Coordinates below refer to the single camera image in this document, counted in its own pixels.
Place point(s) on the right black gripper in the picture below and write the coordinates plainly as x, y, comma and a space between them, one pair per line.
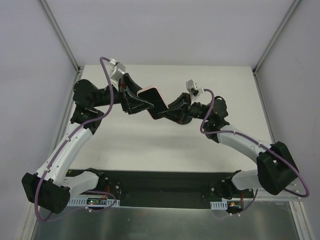
186, 108

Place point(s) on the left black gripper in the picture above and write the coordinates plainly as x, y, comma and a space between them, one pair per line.
123, 96

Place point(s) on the black phone stand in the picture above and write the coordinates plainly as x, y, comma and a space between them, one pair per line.
184, 121

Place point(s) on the black phone pink case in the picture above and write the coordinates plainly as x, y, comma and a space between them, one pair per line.
152, 95

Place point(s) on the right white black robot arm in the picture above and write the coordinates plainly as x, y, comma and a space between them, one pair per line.
275, 167

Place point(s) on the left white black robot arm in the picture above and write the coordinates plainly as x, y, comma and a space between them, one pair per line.
49, 187

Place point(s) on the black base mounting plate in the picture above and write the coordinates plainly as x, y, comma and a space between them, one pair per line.
160, 189

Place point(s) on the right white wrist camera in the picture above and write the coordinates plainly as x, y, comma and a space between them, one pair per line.
193, 88

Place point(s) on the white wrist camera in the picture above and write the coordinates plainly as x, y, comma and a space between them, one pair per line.
193, 88
116, 72

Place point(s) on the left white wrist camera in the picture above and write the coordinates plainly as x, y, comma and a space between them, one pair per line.
116, 72

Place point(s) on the left aluminium frame post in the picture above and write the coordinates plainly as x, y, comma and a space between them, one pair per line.
59, 34

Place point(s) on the aluminium frame post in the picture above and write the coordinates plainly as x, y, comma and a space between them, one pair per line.
59, 34
277, 34

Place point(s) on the right white cable duct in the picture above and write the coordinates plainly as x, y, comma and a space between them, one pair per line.
219, 205

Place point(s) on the white cable duct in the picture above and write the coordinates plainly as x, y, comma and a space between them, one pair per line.
92, 201
219, 205

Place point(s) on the left white cable duct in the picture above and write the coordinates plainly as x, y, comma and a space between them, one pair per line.
92, 201

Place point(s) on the right aluminium frame post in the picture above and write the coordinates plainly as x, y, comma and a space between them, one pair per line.
277, 34

